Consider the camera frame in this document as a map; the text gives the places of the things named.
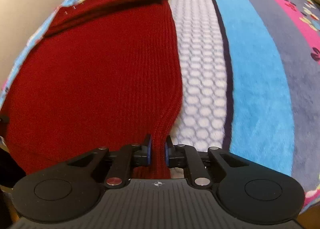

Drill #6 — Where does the floral striped bed blanket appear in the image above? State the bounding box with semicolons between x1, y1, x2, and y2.
1;0;319;210

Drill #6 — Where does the red knit sweater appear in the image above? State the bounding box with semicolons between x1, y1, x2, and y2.
1;0;182;179

